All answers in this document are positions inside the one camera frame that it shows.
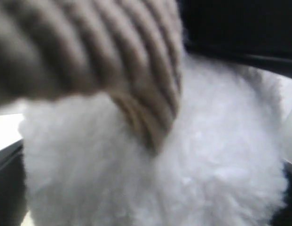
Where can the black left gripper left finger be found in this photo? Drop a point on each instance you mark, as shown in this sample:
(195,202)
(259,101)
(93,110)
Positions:
(13,206)

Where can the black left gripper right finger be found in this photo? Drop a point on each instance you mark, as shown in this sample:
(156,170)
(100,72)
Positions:
(284,216)

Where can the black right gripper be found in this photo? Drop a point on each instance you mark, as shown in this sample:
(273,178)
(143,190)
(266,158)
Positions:
(250,32)

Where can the white plush snowman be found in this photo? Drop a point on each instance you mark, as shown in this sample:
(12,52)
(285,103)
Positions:
(125,128)

